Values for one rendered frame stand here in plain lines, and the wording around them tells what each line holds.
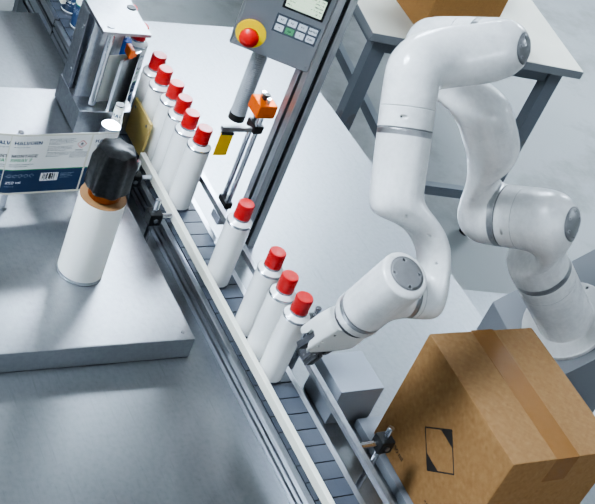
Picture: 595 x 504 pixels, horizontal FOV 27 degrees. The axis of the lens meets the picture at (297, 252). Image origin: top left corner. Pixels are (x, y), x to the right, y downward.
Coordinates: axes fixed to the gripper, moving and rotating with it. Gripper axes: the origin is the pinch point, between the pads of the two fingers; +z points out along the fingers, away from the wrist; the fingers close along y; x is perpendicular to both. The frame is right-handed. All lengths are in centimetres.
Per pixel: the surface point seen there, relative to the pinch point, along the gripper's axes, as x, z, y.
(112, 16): -87, 20, 10
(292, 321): -6.8, 1.2, 1.1
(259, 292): -16.5, 9.4, 0.9
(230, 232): -30.7, 12.1, 1.8
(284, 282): -14.1, 0.2, 1.1
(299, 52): -58, -10, -10
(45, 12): -121, 64, 4
